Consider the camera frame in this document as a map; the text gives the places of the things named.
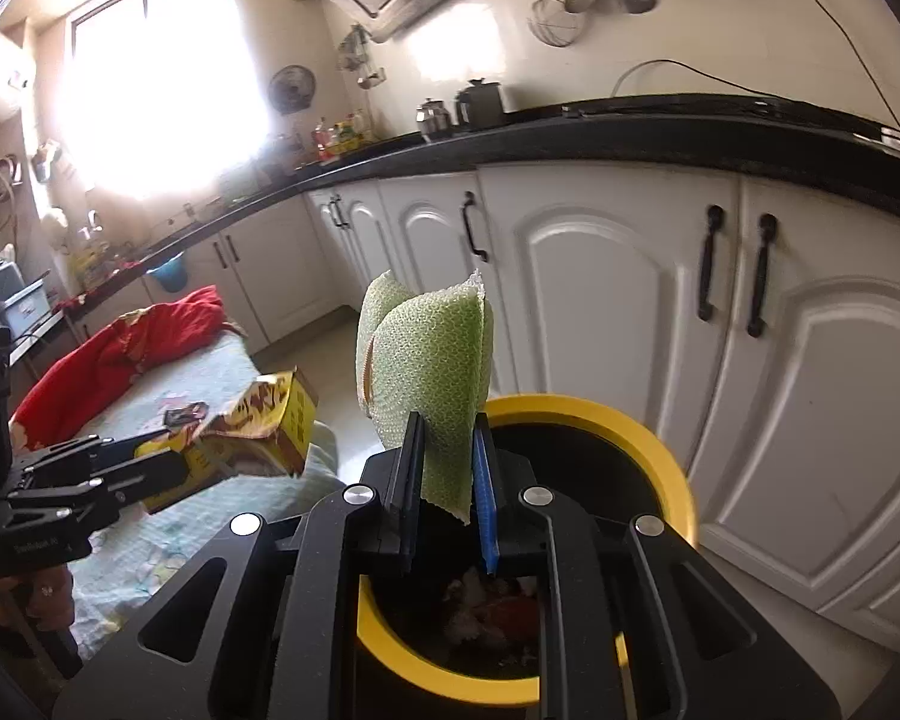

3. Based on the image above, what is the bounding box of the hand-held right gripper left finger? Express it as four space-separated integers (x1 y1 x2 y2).
51 409 427 720

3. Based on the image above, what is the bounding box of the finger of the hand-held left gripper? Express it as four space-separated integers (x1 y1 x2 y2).
6 452 197 535
25 430 186 479

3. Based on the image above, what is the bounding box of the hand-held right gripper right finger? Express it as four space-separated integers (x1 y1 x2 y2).
471 411 842 720

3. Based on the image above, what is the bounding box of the green foam net sheet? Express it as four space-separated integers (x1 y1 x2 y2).
355 268 494 527

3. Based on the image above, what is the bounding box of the yellow snack box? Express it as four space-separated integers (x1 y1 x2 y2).
133 366 321 516

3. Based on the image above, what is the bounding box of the yellow-rimmed black trash bin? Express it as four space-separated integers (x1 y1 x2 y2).
355 393 700 707

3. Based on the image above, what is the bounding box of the person's left hand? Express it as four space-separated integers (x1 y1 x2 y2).
30 567 74 631

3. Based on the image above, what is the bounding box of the grey plastic crate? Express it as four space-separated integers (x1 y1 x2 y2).
0 276 51 340

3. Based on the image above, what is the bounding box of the red blanket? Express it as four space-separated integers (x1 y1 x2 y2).
10 284 227 452

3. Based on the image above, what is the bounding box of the white jug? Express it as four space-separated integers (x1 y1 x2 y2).
40 208 70 254

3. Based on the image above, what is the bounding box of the blue plastic basin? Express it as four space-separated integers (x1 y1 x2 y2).
145 256 191 293

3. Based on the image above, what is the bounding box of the white kitchen cabinet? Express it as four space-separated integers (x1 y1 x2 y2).
67 163 900 655

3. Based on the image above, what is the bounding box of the window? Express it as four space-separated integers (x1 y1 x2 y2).
66 0 272 200

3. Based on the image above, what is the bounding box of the group of condiment bottles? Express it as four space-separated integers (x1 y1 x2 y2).
310 110 377 163

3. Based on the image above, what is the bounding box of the steel teapot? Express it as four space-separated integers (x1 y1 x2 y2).
415 97 455 143

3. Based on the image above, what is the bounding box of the black kettle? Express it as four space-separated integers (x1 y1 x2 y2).
454 78 506 130

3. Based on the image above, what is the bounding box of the hanging kitchen tool rack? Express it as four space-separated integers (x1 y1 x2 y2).
337 23 388 90

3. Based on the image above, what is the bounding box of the wall fan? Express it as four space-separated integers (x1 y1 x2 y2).
268 64 318 116

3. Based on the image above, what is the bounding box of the black cable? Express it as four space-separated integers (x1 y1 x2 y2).
610 0 900 160

